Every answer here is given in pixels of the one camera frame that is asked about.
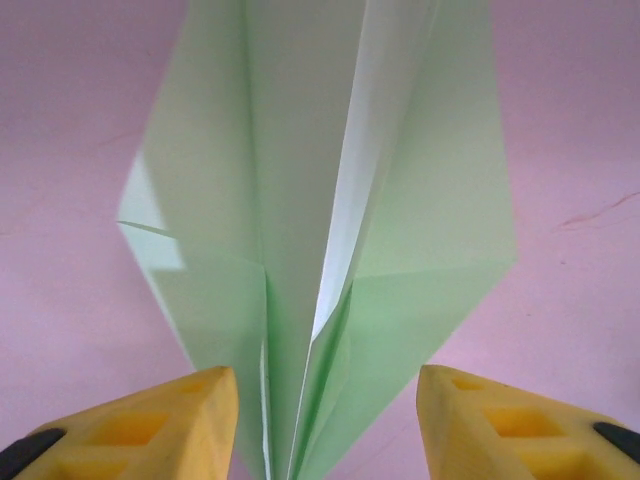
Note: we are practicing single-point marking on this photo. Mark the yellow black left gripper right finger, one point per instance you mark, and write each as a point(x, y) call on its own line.
point(500, 430)

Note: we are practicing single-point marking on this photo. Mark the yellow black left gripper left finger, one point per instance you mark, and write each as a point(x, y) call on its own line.
point(150, 430)

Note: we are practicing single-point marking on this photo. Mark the light green cloth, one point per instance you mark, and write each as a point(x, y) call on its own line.
point(300, 150)

